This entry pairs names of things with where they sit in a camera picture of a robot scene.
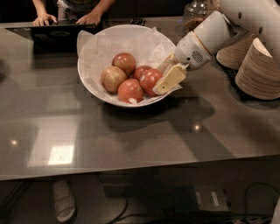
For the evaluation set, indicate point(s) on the red apple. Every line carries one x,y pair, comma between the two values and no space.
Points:
130,91
126,62
149,79

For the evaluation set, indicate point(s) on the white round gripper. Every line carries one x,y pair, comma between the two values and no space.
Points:
190,52

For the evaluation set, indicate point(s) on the red apple middle hidden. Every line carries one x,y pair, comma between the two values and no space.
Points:
139,72

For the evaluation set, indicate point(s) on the white paper liner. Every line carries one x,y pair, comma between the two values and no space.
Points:
99,49

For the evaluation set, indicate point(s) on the yellowish apple left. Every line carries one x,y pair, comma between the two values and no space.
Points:
112,77

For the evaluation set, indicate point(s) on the black tray mat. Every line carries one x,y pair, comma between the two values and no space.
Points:
237,92

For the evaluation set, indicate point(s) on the person's right forearm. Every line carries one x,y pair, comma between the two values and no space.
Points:
40,7

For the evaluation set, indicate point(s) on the person's right hand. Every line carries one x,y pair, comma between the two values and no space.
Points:
44,19

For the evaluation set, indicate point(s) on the white bowl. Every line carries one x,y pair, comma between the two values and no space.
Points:
87,78

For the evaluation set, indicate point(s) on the back paper plate stack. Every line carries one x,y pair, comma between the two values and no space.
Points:
233,56

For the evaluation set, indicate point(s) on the person's left hand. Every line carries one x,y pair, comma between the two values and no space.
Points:
89,19

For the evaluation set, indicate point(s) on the white slipper under table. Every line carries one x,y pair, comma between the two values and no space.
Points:
64,201

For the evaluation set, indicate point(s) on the dark box under table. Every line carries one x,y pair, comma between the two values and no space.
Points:
201,199

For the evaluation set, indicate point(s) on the paper plate stack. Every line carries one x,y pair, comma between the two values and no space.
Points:
259,74
233,56

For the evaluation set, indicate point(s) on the front paper plate stack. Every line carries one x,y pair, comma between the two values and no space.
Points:
259,74

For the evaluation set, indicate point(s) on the black laptop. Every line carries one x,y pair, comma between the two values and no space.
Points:
55,37

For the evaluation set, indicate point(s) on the person's left forearm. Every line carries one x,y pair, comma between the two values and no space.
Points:
102,7

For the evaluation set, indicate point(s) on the glass jar with grains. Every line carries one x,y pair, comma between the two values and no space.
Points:
197,11

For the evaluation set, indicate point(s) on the red apple back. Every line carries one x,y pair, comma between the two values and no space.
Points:
126,62

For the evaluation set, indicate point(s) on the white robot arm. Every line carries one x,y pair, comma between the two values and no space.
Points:
234,21

